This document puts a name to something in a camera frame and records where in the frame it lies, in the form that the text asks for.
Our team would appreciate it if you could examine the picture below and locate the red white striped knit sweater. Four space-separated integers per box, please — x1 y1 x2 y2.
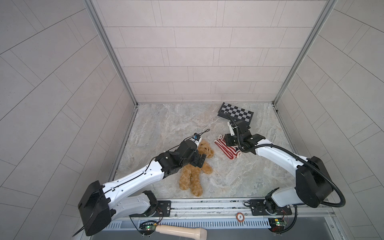
214 135 242 160

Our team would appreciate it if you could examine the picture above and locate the brown teddy bear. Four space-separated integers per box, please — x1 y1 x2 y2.
179 140 215 197

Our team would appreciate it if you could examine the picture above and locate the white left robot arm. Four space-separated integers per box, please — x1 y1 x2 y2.
78 139 208 237

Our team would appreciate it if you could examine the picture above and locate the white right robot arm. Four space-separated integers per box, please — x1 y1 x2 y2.
224 119 340 215

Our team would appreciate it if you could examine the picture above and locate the folded black chess board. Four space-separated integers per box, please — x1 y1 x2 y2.
218 102 254 126

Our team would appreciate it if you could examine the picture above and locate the round red sticker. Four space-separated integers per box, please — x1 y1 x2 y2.
236 212 245 223

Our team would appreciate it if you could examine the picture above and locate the left green circuit board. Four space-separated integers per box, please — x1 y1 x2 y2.
139 221 158 236

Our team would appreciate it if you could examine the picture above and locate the green circuit board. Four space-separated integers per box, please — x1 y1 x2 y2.
139 221 158 236
268 218 287 233

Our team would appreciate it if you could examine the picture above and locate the right green circuit board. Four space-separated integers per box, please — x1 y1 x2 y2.
268 218 287 233

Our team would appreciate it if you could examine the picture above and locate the aluminium corner profile right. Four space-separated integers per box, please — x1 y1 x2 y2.
272 0 338 105

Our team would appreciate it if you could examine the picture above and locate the aluminium corner profile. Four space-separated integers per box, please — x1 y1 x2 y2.
272 0 338 105
83 0 138 106

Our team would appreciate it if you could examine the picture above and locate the aluminium corner profile left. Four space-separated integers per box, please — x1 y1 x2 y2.
83 0 138 106

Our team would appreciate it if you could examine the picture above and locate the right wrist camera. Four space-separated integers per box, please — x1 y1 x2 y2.
227 122 235 136

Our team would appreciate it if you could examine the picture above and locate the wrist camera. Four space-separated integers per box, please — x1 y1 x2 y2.
227 122 235 136
191 133 202 145

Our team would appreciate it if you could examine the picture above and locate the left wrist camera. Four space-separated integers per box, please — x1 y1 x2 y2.
191 133 202 145

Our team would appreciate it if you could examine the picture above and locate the thin black camera cable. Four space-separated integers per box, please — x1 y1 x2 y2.
143 128 211 172

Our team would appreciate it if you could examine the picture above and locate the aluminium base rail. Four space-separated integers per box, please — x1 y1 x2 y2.
105 198 340 233

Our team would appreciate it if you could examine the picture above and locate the beige wooden handle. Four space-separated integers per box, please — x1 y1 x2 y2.
155 225 208 240

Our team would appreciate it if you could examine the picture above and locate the black corrugated cable conduit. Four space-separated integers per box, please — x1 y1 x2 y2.
227 115 346 208

